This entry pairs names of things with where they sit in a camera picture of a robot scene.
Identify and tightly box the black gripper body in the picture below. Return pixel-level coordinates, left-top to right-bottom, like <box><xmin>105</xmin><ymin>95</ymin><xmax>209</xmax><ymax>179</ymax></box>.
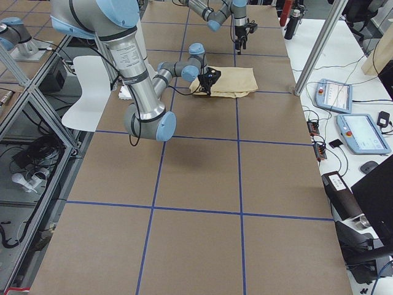
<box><xmin>198</xmin><ymin>74</ymin><xmax>213</xmax><ymax>91</ymax></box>
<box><xmin>235</xmin><ymin>25</ymin><xmax>248</xmax><ymax>40</ymax></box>

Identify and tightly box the cream long-sleeve printed shirt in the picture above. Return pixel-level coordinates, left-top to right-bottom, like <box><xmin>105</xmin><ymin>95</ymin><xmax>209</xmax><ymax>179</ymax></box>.
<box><xmin>182</xmin><ymin>66</ymin><xmax>258</xmax><ymax>98</ymax></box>

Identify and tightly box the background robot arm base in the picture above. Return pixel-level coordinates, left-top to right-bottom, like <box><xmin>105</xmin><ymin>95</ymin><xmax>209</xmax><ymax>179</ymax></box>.
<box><xmin>1</xmin><ymin>17</ymin><xmax>52</xmax><ymax>62</ymax></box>

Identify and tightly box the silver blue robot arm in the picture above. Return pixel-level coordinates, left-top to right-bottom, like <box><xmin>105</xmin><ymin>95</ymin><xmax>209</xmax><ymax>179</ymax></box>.
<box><xmin>172</xmin><ymin>0</ymin><xmax>258</xmax><ymax>55</ymax></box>
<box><xmin>51</xmin><ymin>1</ymin><xmax>220</xmax><ymax>142</ymax></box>

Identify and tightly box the red fire extinguisher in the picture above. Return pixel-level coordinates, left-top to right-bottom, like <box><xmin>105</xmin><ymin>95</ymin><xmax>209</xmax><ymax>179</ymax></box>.
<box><xmin>279</xmin><ymin>0</ymin><xmax>293</xmax><ymax>27</ymax></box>

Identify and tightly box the far teach pendant tablet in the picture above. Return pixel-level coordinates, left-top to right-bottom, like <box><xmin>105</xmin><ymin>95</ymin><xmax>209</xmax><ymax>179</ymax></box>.
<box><xmin>314</xmin><ymin>79</ymin><xmax>353</xmax><ymax>114</ymax></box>

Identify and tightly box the teach pendant tablet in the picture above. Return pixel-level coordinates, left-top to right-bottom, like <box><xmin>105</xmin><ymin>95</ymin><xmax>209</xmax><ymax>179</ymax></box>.
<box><xmin>336</xmin><ymin>114</ymin><xmax>391</xmax><ymax>155</ymax></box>
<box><xmin>314</xmin><ymin>79</ymin><xmax>353</xmax><ymax>114</ymax></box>

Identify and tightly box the upper orange circuit board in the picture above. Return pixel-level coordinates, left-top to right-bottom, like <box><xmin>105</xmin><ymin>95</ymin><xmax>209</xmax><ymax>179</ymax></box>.
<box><xmin>306</xmin><ymin>120</ymin><xmax>320</xmax><ymax>136</ymax></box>

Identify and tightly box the orange circuit board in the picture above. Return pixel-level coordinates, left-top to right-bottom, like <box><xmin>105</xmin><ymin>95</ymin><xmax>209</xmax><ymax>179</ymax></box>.
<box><xmin>306</xmin><ymin>120</ymin><xmax>320</xmax><ymax>136</ymax></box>
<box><xmin>313</xmin><ymin>142</ymin><xmax>327</xmax><ymax>162</ymax></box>

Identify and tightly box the white plastic chair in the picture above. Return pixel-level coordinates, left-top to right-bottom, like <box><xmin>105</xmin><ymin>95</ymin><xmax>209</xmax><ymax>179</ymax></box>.
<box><xmin>61</xmin><ymin>56</ymin><xmax>111</xmax><ymax>132</ymax></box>

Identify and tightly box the black office chair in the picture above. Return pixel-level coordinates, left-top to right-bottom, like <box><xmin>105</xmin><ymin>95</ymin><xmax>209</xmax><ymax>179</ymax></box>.
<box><xmin>341</xmin><ymin>0</ymin><xmax>379</xmax><ymax>41</ymax></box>

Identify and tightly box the lower orange circuit board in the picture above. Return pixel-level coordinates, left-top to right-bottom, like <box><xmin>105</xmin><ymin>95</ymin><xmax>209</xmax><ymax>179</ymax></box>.
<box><xmin>313</xmin><ymin>142</ymin><xmax>327</xmax><ymax>162</ymax></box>

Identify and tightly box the small black square pad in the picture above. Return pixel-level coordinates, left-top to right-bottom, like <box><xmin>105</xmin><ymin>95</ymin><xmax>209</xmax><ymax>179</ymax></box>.
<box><xmin>329</xmin><ymin>139</ymin><xmax>343</xmax><ymax>149</ymax></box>

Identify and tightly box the wooden board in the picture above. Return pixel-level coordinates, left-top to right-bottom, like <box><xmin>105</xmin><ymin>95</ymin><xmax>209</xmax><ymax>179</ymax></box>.
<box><xmin>362</xmin><ymin>19</ymin><xmax>392</xmax><ymax>76</ymax></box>

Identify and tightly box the near teach pendant tablet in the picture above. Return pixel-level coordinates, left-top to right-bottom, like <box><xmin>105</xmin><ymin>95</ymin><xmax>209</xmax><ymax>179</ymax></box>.
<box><xmin>336</xmin><ymin>114</ymin><xmax>391</xmax><ymax>155</ymax></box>

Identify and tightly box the black power adapter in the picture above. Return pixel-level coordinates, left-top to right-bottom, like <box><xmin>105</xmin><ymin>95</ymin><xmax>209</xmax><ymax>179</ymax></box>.
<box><xmin>377</xmin><ymin>111</ymin><xmax>390</xmax><ymax>128</ymax></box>

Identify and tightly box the black computer mouse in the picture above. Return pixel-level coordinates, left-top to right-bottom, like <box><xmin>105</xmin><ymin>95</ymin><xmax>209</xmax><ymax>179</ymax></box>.
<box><xmin>359</xmin><ymin>160</ymin><xmax>379</xmax><ymax>175</ymax></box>

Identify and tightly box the dark box with label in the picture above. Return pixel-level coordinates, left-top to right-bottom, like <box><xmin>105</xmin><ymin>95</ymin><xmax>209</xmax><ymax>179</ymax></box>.
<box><xmin>321</xmin><ymin>171</ymin><xmax>363</xmax><ymax>220</ymax></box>

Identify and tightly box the white power strip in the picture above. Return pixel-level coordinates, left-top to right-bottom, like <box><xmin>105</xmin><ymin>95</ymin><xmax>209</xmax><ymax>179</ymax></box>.
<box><xmin>12</xmin><ymin>173</ymin><xmax>45</xmax><ymax>193</ymax></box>

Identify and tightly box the black monitor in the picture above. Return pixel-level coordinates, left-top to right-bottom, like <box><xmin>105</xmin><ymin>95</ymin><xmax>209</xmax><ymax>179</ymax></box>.
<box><xmin>351</xmin><ymin>157</ymin><xmax>392</xmax><ymax>245</ymax></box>

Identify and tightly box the metal cup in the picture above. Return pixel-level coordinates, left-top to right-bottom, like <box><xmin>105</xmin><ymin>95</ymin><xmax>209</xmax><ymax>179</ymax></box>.
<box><xmin>354</xmin><ymin>215</ymin><xmax>371</xmax><ymax>230</ymax></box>

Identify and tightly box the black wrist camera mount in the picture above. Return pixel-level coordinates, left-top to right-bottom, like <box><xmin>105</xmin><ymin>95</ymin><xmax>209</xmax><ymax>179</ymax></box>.
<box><xmin>205</xmin><ymin>68</ymin><xmax>221</xmax><ymax>84</ymax></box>

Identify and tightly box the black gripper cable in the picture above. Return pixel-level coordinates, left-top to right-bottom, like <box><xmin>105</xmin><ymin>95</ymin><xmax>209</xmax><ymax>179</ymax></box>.
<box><xmin>91</xmin><ymin>45</ymin><xmax>209</xmax><ymax>147</ymax></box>

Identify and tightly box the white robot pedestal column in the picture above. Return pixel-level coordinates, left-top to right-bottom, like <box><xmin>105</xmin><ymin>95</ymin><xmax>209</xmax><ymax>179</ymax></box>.
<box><xmin>111</xmin><ymin>1</ymin><xmax>157</xmax><ymax>100</ymax></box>

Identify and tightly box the aluminium frame post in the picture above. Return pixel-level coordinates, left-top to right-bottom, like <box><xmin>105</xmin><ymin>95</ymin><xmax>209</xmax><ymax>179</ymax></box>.
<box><xmin>294</xmin><ymin>0</ymin><xmax>348</xmax><ymax>96</ymax></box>

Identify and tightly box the aluminium table frame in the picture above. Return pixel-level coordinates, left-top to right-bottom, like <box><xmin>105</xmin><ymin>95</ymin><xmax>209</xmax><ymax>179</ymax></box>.
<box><xmin>1</xmin><ymin>34</ymin><xmax>91</xmax><ymax>294</ymax></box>

